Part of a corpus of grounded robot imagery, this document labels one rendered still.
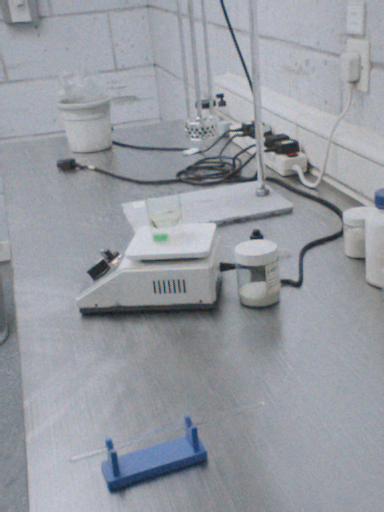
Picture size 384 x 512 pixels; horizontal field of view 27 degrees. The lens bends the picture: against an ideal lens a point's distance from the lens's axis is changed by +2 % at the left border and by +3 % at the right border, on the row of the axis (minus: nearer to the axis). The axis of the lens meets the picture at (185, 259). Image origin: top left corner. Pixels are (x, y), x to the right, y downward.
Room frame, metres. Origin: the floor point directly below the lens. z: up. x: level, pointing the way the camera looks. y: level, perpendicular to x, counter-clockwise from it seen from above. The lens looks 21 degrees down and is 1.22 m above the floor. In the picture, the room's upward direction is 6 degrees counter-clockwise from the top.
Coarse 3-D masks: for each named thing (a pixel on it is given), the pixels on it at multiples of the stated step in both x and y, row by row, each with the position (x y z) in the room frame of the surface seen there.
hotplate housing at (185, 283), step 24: (216, 240) 1.09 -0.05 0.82; (120, 264) 1.03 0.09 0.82; (144, 264) 1.01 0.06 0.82; (168, 264) 1.00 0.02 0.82; (192, 264) 0.99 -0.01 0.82; (216, 264) 1.03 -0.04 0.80; (96, 288) 1.01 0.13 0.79; (120, 288) 1.01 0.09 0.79; (144, 288) 1.00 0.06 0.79; (168, 288) 1.00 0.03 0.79; (192, 288) 0.99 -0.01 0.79; (216, 288) 1.01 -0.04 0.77
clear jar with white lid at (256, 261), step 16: (256, 240) 1.03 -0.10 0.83; (240, 256) 0.99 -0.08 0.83; (256, 256) 0.98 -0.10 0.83; (272, 256) 0.99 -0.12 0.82; (240, 272) 0.99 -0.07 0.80; (256, 272) 0.98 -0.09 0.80; (272, 272) 0.98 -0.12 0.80; (240, 288) 0.99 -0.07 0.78; (256, 288) 0.98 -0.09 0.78; (272, 288) 0.98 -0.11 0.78; (256, 304) 0.98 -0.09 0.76; (272, 304) 0.98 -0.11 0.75
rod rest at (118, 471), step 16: (192, 432) 0.66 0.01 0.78; (144, 448) 0.67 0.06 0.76; (160, 448) 0.67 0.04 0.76; (176, 448) 0.66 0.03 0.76; (192, 448) 0.66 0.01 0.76; (112, 464) 0.63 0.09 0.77; (128, 464) 0.65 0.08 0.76; (144, 464) 0.65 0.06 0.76; (160, 464) 0.64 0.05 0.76; (176, 464) 0.65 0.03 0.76; (192, 464) 0.65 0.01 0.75; (112, 480) 0.63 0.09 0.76; (128, 480) 0.63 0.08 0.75
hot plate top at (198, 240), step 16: (192, 224) 1.11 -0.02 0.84; (208, 224) 1.10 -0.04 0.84; (144, 240) 1.06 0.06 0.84; (192, 240) 1.04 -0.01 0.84; (208, 240) 1.03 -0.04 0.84; (128, 256) 1.01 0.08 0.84; (144, 256) 1.01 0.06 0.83; (160, 256) 1.00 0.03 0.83; (176, 256) 1.00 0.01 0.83; (192, 256) 0.99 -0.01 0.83
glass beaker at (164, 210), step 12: (144, 192) 1.07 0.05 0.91; (156, 192) 1.08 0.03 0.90; (168, 192) 1.04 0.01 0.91; (156, 204) 1.04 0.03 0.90; (168, 204) 1.04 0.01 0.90; (180, 204) 1.05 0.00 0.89; (156, 216) 1.04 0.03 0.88; (168, 216) 1.04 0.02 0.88; (180, 216) 1.05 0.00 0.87; (156, 228) 1.04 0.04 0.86; (168, 228) 1.03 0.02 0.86; (180, 228) 1.04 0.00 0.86; (156, 240) 1.04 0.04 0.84; (168, 240) 1.03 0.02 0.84; (180, 240) 1.04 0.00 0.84
